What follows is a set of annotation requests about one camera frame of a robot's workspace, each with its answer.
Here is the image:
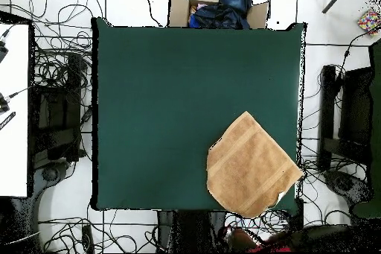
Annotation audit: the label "green cloth on side table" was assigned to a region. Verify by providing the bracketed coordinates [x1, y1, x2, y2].
[352, 39, 381, 219]

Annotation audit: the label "dark green table cloth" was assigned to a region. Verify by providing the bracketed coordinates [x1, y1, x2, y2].
[91, 16, 307, 216]

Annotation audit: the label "colourful dotted cloth item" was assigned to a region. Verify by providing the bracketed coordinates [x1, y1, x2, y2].
[356, 8, 381, 38]

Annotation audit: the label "brown cardboard box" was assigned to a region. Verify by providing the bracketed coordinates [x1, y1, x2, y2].
[167, 0, 270, 29]

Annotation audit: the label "white side desk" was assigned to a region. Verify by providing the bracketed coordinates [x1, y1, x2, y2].
[0, 22, 31, 198]

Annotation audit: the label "tan terry towel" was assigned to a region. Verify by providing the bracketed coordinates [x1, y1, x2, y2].
[205, 110, 304, 219]

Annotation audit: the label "dark blue clothing pile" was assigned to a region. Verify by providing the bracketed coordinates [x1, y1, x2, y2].
[188, 0, 254, 29]

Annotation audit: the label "black power strip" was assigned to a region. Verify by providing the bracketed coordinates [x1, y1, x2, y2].
[81, 223, 95, 253]

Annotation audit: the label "dark round stand base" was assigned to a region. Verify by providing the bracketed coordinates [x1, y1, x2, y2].
[324, 170, 373, 206]

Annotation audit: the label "tangled black floor cables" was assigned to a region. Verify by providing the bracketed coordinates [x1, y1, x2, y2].
[224, 134, 352, 237]
[8, 0, 103, 88]
[38, 216, 159, 253]

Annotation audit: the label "black floor stand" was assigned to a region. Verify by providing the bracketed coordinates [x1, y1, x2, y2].
[318, 64, 373, 171]
[29, 52, 90, 162]

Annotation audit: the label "black box on floor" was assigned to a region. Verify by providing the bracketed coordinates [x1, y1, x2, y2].
[289, 198, 304, 232]

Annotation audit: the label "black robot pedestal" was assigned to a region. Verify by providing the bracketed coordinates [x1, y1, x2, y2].
[157, 210, 227, 253]

